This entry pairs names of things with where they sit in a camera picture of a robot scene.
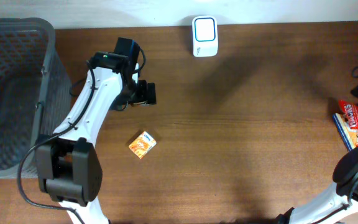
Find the orange tissue pack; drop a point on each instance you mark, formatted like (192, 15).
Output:
(142, 144)

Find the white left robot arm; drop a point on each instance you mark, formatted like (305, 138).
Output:
(67, 164)

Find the red candy bag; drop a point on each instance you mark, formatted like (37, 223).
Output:
(350, 113)

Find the grey plastic mesh basket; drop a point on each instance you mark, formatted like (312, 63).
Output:
(34, 91)

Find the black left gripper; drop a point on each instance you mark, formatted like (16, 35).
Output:
(151, 93)

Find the yellow snack bag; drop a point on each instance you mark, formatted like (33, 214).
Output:
(348, 135)

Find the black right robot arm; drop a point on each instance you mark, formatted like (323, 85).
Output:
(340, 199)

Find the white barcode scanner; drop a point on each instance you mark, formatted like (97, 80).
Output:
(205, 36)

